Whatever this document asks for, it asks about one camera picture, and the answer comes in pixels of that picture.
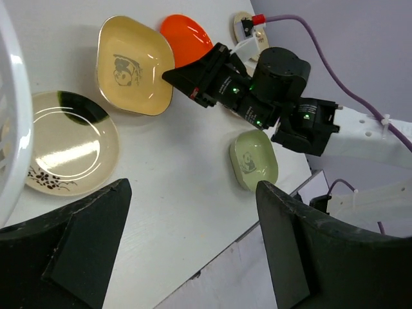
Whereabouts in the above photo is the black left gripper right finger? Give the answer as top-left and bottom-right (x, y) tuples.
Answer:
(256, 181), (411, 308)

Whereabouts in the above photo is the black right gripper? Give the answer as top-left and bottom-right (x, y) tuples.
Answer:
(162, 43), (250, 108)

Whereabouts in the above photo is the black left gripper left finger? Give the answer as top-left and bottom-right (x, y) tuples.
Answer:
(1, 178), (132, 308)

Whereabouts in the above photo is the yellow square panda plate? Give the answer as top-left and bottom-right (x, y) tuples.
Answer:
(96, 15), (174, 116)

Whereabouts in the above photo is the green square panda plate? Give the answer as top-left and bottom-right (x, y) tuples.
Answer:
(229, 129), (279, 192)

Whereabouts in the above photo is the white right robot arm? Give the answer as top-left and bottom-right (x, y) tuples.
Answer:
(162, 43), (411, 169)

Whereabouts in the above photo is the white plastic basket bin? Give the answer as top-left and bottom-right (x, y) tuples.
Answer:
(1, 3), (33, 227)

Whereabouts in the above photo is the orange round plate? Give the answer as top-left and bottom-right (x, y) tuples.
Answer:
(160, 14), (214, 68)

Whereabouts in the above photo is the cream round plate far right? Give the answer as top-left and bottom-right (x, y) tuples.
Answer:
(232, 12), (270, 62)

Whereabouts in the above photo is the cream round flower plate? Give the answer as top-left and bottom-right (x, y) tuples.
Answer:
(26, 91), (120, 196)

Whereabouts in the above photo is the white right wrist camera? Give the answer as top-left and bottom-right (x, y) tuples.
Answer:
(230, 13), (268, 62)

